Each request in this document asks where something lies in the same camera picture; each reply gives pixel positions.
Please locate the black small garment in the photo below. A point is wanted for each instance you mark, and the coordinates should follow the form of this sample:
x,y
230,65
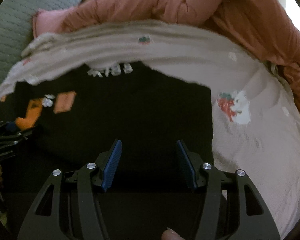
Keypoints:
x,y
47,186

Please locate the grey strawberry print blanket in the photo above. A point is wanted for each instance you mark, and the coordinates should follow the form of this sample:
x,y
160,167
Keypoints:
x,y
255,120

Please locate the right hand thumb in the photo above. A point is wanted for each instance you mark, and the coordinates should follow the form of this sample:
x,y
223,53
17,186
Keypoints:
x,y
170,234

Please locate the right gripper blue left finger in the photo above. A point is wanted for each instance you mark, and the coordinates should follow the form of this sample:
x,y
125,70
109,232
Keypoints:
x,y
107,163

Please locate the pink quilted comforter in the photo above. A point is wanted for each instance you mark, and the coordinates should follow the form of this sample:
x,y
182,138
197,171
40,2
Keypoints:
x,y
261,26

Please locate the orange and black sock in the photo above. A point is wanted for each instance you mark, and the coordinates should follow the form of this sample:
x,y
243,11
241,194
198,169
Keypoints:
x,y
43,110

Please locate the grey-green quilted headboard cushion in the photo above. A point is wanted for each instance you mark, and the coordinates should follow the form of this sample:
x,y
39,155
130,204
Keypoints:
x,y
16,27

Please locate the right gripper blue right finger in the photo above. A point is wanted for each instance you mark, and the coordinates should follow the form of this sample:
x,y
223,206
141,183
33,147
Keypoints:
x,y
193,163

